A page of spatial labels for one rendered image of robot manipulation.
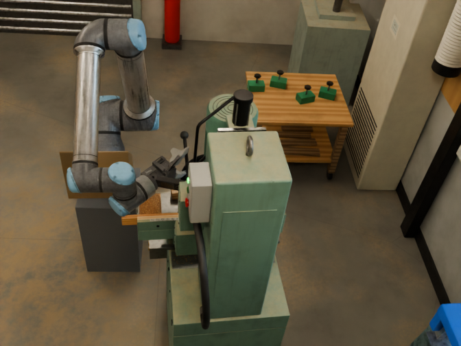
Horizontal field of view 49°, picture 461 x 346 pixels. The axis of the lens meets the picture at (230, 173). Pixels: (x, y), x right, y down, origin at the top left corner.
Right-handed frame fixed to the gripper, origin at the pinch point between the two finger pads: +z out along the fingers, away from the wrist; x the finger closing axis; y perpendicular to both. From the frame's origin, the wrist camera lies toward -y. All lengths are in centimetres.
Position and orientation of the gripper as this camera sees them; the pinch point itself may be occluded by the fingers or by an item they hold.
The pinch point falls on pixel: (189, 159)
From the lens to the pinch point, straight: 207.5
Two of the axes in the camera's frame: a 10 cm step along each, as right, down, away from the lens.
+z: 6.7, -5.4, 5.1
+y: -7.3, -5.7, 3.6
